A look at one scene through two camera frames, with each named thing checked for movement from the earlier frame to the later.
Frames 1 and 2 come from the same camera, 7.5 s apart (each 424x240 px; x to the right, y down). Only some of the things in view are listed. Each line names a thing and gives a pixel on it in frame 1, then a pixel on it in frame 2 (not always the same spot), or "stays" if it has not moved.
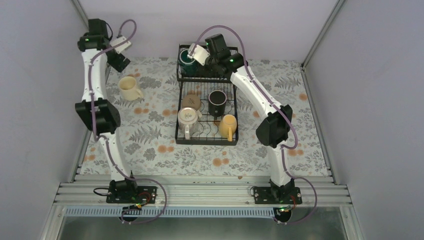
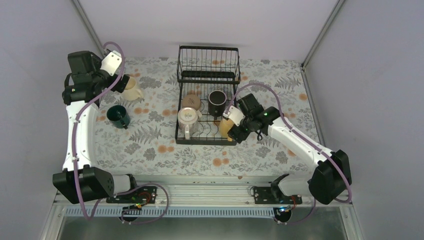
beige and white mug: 191,100 stays
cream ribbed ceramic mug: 128,88 stays
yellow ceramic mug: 227,126 stays
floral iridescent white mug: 187,118 stays
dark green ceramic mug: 189,67 → 118,115
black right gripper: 208,74 → 238,136
